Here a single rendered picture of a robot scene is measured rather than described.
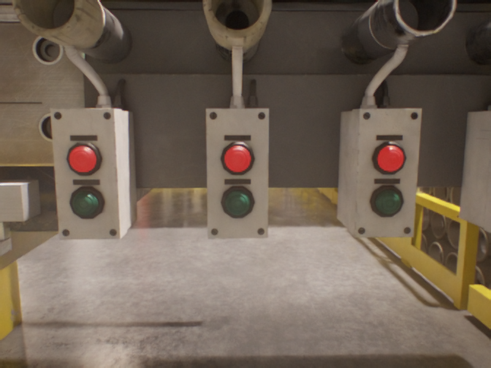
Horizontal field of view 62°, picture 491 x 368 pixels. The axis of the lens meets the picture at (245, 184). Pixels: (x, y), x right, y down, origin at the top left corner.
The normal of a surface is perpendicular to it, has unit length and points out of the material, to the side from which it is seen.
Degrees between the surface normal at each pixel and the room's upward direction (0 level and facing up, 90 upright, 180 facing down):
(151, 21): 90
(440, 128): 90
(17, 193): 90
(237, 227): 90
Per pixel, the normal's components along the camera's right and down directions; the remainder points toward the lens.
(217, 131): 0.03, 0.15
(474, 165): -1.00, 0.00
